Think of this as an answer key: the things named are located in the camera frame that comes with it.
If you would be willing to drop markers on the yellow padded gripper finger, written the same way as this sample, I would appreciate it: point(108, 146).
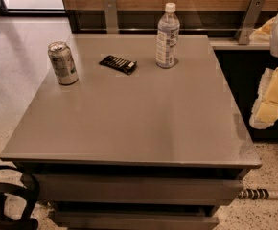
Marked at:
point(262, 34)
point(264, 112)

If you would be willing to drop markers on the silver green 7up can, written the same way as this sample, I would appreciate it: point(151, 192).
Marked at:
point(62, 62)

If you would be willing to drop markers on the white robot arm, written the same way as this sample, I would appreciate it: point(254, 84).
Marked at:
point(274, 39)

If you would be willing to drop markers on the clear plastic water bottle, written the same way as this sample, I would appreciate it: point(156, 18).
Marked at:
point(167, 37)

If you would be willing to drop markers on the black snack bar wrapper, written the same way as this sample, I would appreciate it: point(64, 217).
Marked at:
point(122, 65)

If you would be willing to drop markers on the grey drawer cabinet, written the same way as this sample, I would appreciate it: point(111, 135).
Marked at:
point(160, 149)

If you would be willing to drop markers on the right metal wall bracket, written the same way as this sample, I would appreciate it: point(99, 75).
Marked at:
point(249, 20)

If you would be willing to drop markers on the metal wall bracket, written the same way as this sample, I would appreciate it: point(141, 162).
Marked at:
point(249, 20)
point(111, 16)

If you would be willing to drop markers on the left metal wall bracket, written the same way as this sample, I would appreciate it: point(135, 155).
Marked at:
point(111, 16)

